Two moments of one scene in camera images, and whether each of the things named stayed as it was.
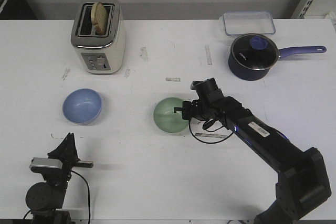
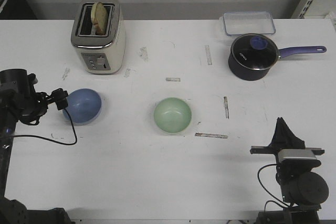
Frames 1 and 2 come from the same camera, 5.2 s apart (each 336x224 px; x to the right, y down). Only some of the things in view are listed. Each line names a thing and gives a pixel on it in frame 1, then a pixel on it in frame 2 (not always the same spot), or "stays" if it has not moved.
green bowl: x=166 y=119 stays
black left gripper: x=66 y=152 → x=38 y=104
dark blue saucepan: x=252 y=55 stays
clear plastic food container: x=249 y=22 stays
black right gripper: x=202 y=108 → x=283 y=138
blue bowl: x=82 y=106 stays
